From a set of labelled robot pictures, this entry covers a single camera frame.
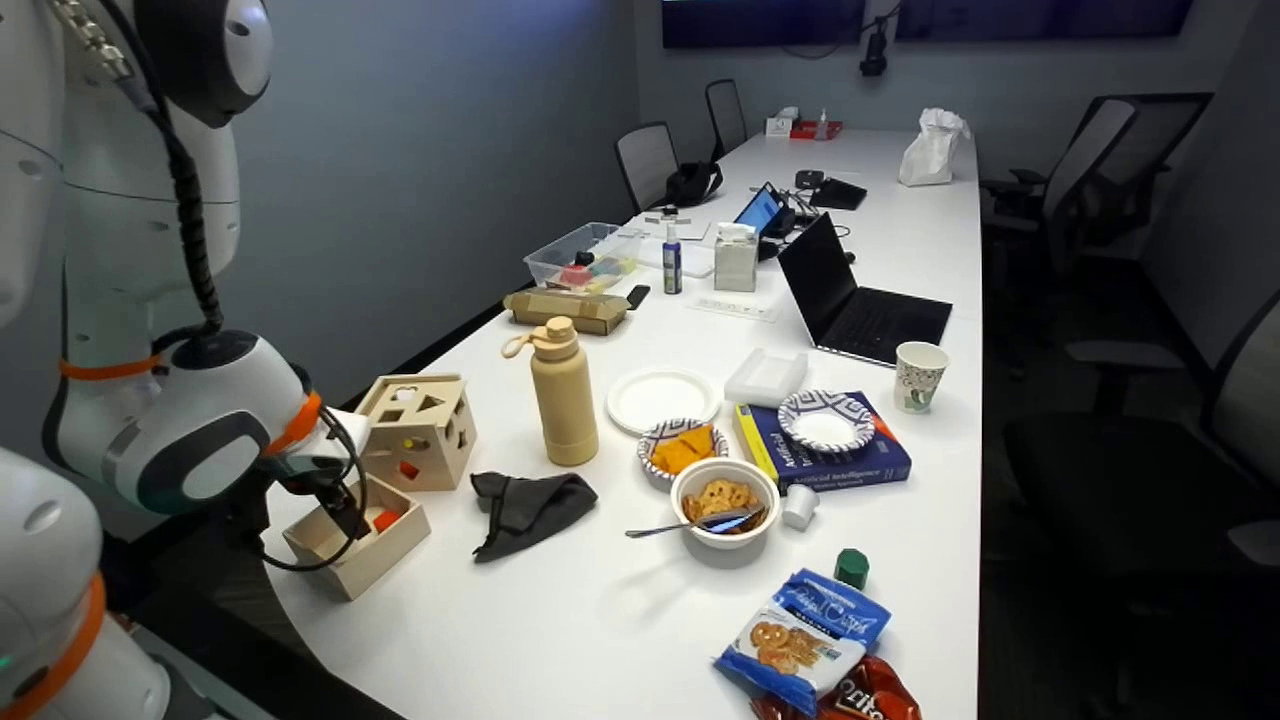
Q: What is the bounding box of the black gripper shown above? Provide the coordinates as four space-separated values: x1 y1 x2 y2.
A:
269 447 378 544

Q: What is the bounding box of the wooden shape sorter cube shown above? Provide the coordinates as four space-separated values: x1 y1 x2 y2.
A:
350 374 478 495

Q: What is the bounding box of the long tan cardboard box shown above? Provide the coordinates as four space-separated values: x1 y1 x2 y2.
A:
498 284 630 341

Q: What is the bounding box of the white carton box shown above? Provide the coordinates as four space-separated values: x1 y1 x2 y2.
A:
712 221 761 295

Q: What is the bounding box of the dark grey cloth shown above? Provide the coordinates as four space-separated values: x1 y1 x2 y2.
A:
467 469 601 563

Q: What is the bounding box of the tan water bottle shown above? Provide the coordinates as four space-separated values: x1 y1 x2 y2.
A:
498 314 603 472

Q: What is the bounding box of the metal spoon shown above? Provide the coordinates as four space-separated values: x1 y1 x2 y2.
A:
625 510 762 544

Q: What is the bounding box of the white round plate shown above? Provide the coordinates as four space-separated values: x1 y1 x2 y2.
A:
603 368 723 439

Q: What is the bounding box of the patterned bowl with orange chips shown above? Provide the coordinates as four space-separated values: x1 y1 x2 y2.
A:
637 415 734 490

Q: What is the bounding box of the clear plastic container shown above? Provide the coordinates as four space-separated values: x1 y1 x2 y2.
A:
518 218 643 294

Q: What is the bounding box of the white bowl with cereal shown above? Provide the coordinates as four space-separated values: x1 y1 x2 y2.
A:
667 454 785 554

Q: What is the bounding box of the small spray bottle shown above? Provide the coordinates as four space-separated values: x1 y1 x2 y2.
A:
661 221 687 302

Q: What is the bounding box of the white foam container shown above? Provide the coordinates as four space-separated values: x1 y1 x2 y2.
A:
718 346 813 411

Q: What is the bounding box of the small white cup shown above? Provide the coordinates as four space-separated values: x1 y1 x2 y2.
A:
778 480 819 536

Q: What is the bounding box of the grey office chair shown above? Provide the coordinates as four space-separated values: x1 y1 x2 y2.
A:
980 94 1214 272
613 121 679 218
698 77 753 161
996 294 1280 576

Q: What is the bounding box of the blue snack bag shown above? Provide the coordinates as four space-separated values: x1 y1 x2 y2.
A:
712 569 894 720

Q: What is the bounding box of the black bag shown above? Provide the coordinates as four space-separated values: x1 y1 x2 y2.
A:
661 161 726 207

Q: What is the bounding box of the patterned paper plate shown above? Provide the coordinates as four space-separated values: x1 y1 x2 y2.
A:
774 390 880 462

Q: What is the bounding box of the blue book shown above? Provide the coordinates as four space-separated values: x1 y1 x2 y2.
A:
732 390 916 495

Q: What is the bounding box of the small green cap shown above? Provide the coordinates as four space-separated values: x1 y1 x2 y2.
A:
831 544 870 594

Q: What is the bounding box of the tablet with blue screen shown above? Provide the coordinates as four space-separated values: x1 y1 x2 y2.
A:
732 180 793 242

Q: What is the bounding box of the black laptop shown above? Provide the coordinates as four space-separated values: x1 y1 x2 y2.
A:
774 213 956 368

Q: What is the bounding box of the red chip bag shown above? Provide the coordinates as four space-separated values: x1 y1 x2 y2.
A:
755 654 926 720

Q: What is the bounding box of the black pouch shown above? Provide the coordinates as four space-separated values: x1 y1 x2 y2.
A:
797 167 870 213

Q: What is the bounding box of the white paper cup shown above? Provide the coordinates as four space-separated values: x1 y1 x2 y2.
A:
892 335 950 411

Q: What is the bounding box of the white plastic bag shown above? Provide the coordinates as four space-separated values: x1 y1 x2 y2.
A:
894 103 974 188

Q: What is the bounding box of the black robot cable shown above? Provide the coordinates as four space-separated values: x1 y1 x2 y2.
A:
93 0 377 576

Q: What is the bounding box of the wall display screen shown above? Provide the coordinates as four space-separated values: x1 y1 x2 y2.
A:
892 0 1194 43
661 0 870 55

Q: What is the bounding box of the black conference camera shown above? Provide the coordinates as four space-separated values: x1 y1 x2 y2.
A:
854 0 894 79

